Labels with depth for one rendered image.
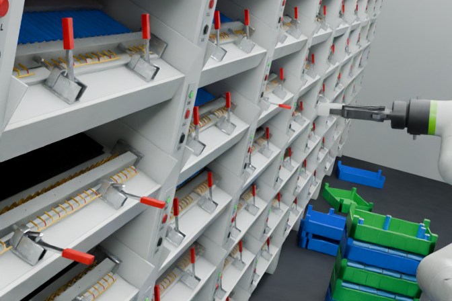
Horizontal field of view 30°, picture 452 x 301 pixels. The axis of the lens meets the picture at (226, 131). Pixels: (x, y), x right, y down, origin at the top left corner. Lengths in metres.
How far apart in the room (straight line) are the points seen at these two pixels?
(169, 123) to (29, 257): 0.47
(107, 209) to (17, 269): 0.28
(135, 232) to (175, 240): 0.26
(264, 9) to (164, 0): 0.70
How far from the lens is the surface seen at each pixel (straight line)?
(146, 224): 1.43
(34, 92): 0.94
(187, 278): 2.00
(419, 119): 2.23
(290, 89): 2.75
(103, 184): 1.23
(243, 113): 2.07
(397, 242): 3.05
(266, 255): 3.43
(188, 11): 1.36
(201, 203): 1.94
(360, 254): 3.05
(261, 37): 2.04
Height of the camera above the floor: 1.26
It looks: 12 degrees down
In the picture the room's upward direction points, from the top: 13 degrees clockwise
